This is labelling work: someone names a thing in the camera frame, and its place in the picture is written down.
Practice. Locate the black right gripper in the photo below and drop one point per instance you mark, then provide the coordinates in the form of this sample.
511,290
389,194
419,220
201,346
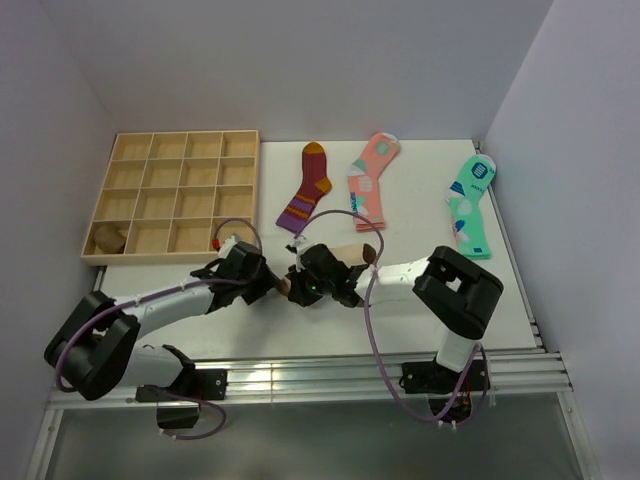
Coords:
299,294

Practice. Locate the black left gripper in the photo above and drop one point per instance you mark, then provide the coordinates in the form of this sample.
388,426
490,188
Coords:
266,279

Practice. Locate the cream brown striped sock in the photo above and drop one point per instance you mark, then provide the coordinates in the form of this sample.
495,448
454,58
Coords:
350,252

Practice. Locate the tan brown ribbed sock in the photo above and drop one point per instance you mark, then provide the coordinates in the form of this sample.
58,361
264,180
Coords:
109,240

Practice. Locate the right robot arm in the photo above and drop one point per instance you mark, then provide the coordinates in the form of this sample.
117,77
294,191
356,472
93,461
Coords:
460,293

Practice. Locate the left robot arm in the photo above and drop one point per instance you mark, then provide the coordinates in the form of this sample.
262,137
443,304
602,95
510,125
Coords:
97,347

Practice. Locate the maroon purple striped sock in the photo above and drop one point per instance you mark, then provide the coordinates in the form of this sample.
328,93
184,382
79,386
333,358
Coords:
314,186

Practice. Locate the wooden compartment tray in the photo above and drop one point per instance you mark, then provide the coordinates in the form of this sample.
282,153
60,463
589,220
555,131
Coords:
171,193

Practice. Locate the pink patterned sock pair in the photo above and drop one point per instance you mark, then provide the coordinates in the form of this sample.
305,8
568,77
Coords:
363,180

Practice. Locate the mint green patterned sock pair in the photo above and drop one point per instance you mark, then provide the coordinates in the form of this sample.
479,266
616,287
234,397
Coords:
463,198

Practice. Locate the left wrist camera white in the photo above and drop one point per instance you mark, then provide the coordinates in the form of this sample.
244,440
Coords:
222,248

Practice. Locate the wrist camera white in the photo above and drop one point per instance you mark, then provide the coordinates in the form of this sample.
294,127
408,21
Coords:
298,246
222,248

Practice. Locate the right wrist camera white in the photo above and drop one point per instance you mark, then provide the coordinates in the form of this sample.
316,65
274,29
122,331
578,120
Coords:
298,246

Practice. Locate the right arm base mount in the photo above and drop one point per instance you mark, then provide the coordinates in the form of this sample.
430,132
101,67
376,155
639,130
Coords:
428,377

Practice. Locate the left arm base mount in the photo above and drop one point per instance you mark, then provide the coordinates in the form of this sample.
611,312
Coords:
186,401

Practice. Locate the aluminium rail frame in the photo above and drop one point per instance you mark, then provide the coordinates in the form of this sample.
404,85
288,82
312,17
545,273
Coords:
305,400

